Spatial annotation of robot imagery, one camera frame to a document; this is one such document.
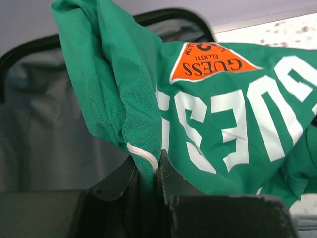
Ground green Guess shirt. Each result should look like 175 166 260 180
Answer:
51 0 317 206

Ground black open suitcase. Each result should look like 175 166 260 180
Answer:
0 0 212 191

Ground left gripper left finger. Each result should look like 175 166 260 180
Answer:
0 155 139 238

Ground light blue jeans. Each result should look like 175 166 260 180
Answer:
290 194 317 238

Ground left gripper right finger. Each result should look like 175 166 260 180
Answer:
159 150 299 238

